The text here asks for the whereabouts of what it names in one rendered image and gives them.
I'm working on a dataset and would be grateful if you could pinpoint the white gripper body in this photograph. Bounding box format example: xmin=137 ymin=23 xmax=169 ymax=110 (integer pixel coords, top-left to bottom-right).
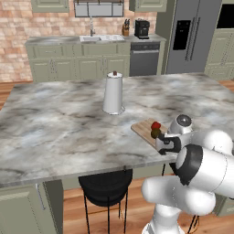
xmin=154 ymin=133 xmax=177 ymax=155

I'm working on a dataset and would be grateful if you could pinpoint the dark green avocado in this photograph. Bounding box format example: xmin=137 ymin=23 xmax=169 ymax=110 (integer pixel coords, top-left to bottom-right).
xmin=150 ymin=128 xmax=162 ymax=139

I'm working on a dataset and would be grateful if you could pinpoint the red tomato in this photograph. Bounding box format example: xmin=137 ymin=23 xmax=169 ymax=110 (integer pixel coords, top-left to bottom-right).
xmin=151 ymin=121 xmax=162 ymax=131

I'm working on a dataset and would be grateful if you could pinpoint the wooden cutting board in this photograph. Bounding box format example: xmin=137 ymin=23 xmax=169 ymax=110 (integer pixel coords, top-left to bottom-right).
xmin=130 ymin=117 xmax=172 ymax=151

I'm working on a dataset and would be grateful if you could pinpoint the white paper towel roll holder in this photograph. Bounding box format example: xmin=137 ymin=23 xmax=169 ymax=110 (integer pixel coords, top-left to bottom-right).
xmin=101 ymin=70 xmax=126 ymax=116

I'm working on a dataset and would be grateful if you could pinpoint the grey dishwasher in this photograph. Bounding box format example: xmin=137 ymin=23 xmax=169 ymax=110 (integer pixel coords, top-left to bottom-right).
xmin=129 ymin=41 xmax=161 ymax=78

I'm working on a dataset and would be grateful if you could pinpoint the green island cabinet panel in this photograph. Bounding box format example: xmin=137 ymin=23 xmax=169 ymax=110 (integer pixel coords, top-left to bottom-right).
xmin=213 ymin=194 xmax=234 ymax=218

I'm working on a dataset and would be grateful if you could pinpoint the green tall cupboard run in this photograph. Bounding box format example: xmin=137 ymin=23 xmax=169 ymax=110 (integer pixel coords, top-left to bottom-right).
xmin=204 ymin=28 xmax=234 ymax=81

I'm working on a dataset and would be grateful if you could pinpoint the grey fridge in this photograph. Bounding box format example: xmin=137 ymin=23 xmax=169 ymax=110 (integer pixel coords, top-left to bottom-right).
xmin=165 ymin=0 xmax=224 ymax=75

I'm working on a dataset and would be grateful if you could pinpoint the black coffee machine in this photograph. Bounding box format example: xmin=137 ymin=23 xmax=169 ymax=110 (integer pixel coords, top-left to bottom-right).
xmin=133 ymin=18 xmax=151 ymax=40

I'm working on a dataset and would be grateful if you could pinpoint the green base cupboard run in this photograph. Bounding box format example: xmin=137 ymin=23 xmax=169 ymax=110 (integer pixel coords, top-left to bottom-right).
xmin=25 ymin=41 xmax=132 ymax=83

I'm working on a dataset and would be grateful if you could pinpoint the wooden knife block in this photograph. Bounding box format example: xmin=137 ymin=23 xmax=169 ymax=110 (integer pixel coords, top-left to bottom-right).
xmin=121 ymin=18 xmax=131 ymax=37

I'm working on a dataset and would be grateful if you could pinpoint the white sink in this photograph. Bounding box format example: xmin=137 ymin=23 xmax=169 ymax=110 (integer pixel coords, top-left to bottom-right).
xmin=79 ymin=34 xmax=125 ymax=43

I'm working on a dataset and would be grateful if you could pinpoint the silver tap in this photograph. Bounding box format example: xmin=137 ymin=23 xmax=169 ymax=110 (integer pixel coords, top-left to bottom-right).
xmin=89 ymin=16 xmax=97 ymax=37

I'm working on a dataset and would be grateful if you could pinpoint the grey framed window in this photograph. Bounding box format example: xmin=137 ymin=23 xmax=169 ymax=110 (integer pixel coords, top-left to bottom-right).
xmin=73 ymin=0 xmax=125 ymax=18

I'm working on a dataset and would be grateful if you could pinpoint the green island cabinet door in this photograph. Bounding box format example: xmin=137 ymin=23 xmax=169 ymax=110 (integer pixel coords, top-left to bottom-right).
xmin=0 ymin=185 xmax=44 ymax=234

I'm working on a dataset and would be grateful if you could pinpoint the silver cabinet door handle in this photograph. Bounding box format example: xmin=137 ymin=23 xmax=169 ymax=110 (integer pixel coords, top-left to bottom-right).
xmin=36 ymin=183 xmax=47 ymax=211

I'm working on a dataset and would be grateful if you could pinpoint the green wall cupboard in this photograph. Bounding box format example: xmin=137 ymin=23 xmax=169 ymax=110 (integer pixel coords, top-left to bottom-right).
xmin=128 ymin=0 xmax=168 ymax=14
xmin=30 ymin=0 xmax=70 ymax=14

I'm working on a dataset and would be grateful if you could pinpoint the black wall oven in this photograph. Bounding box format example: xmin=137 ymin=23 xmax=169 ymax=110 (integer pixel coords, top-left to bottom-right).
xmin=216 ymin=3 xmax=234 ymax=30

